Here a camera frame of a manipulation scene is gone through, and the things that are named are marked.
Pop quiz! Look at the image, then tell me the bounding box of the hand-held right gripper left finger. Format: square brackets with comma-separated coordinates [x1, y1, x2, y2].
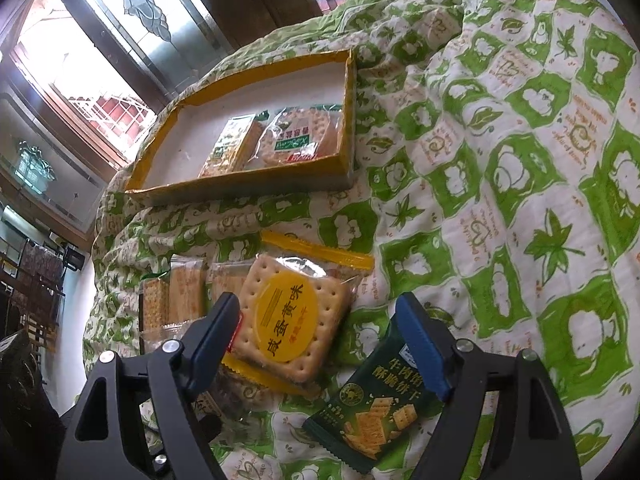
[57, 291, 242, 480]

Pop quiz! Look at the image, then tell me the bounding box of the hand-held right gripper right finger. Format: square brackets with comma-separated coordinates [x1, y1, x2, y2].
[394, 291, 585, 480]

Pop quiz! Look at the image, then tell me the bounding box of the clear green-edged cracker packet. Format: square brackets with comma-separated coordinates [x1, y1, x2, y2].
[140, 272, 171, 333]
[169, 255, 207, 323]

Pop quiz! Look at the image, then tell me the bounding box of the yellow round label cracker packet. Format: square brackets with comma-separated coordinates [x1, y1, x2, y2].
[220, 230, 376, 398]

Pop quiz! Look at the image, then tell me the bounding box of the dark green cracker packet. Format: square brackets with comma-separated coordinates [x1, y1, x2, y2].
[301, 320, 446, 473]

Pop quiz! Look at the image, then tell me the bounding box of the green label cracker packet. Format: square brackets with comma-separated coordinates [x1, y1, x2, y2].
[197, 115, 263, 178]

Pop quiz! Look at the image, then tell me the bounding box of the red label cracker packet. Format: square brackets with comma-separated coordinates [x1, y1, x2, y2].
[245, 104, 346, 168]

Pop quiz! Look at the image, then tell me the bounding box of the yellow cardboard box tray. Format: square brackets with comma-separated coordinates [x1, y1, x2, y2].
[124, 49, 358, 207]

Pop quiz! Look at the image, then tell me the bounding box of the crumpled clear wrapper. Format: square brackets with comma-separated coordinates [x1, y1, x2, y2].
[192, 360, 261, 423]

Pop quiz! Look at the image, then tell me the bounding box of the dark wooden chair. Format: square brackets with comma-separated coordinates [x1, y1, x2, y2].
[0, 240, 86, 351]

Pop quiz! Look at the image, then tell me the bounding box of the green leaf printed blanket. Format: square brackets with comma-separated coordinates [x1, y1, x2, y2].
[82, 0, 640, 480]

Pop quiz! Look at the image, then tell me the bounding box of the dark cloth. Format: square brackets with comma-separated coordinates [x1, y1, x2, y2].
[0, 330, 68, 480]

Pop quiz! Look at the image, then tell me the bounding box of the open wooden glass door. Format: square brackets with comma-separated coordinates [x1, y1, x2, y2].
[0, 50, 131, 241]

